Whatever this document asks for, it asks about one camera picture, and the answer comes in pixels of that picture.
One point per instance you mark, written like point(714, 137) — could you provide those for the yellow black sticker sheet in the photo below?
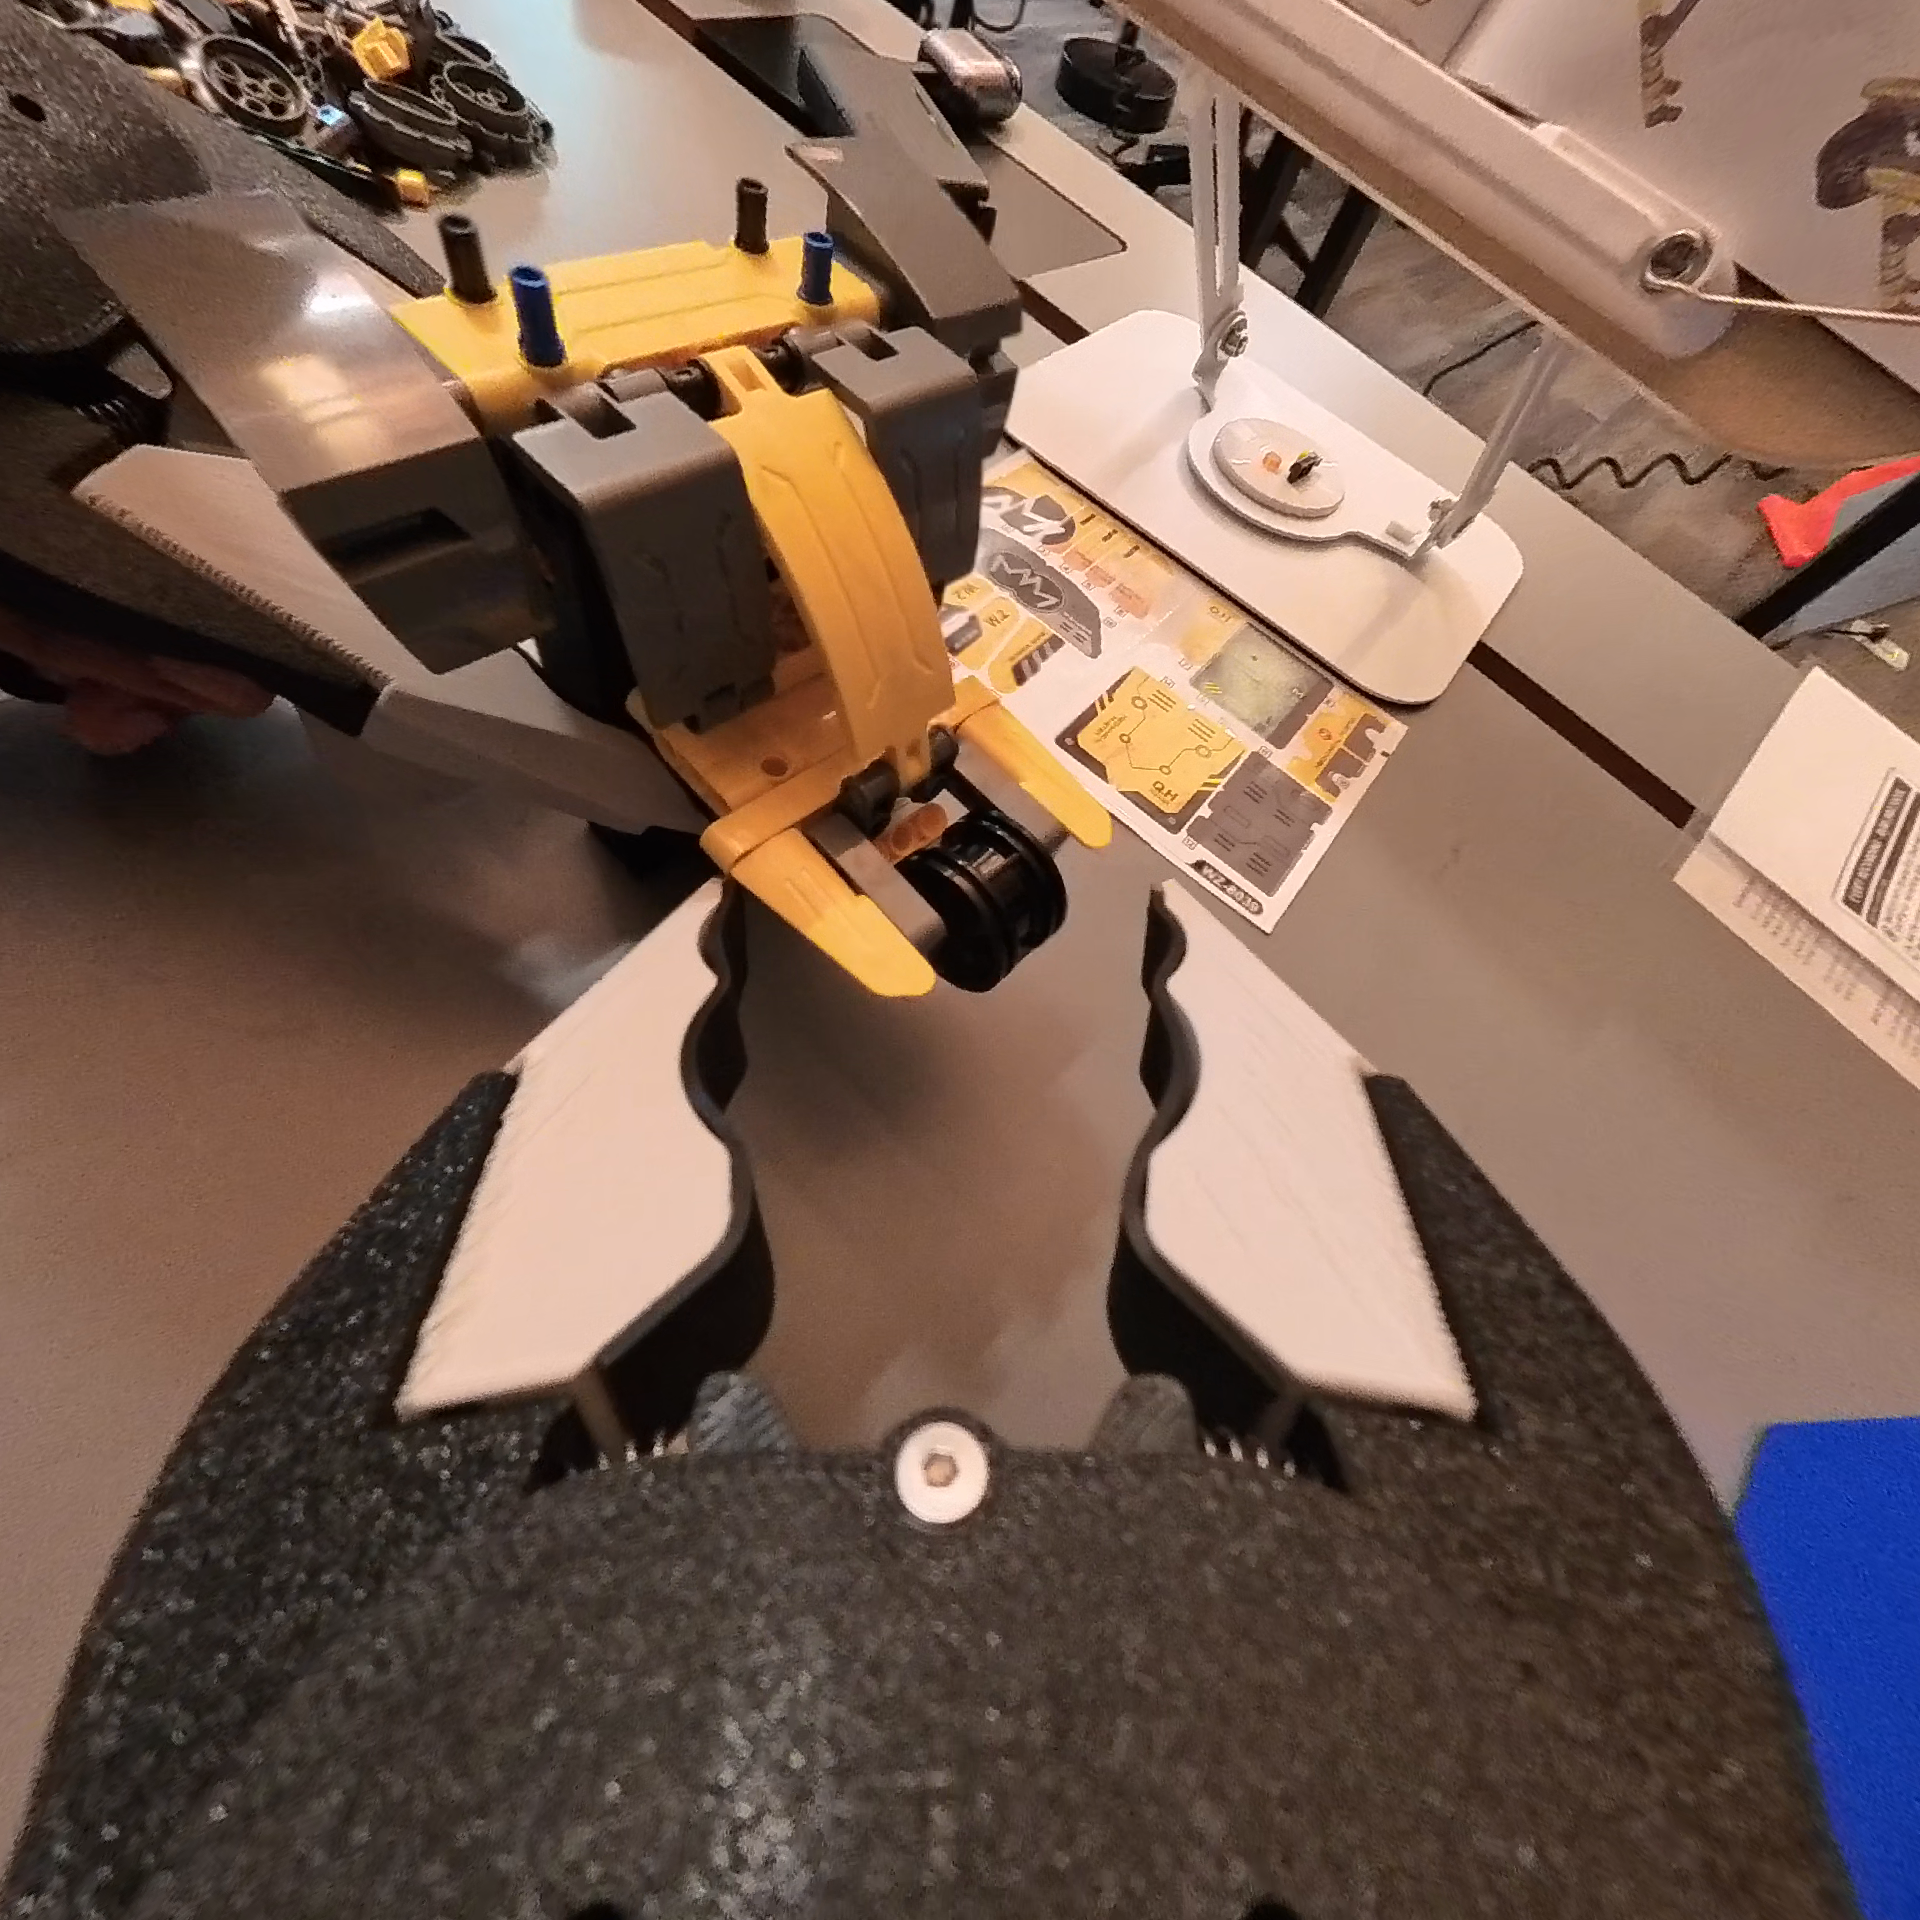
point(1201, 764)

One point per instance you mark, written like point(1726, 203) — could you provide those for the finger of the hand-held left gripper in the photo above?
point(195, 556)
point(253, 329)

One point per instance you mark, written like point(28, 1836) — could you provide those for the person's left hand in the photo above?
point(136, 704)

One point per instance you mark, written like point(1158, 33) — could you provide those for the printed paper sheet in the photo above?
point(1828, 840)

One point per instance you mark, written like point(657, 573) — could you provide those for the black round floor device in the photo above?
point(1118, 91)

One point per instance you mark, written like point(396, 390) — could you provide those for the red plastic piece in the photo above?
point(1838, 517)

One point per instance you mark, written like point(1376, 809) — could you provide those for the yellow grey toy vehicle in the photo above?
point(809, 494)

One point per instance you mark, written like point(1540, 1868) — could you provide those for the pile of toy building parts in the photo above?
point(404, 105)

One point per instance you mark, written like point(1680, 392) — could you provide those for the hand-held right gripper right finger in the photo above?
point(1289, 1201)

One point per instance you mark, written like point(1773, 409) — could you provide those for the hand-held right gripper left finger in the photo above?
point(598, 1201)

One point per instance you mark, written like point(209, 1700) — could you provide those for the silver rounded device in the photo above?
point(968, 67)

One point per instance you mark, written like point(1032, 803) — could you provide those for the blue plastic box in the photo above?
point(1844, 1652)

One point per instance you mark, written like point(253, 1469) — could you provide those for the white book stand black board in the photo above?
point(1348, 629)

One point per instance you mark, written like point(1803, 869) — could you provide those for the assembly instruction booklet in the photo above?
point(1724, 120)

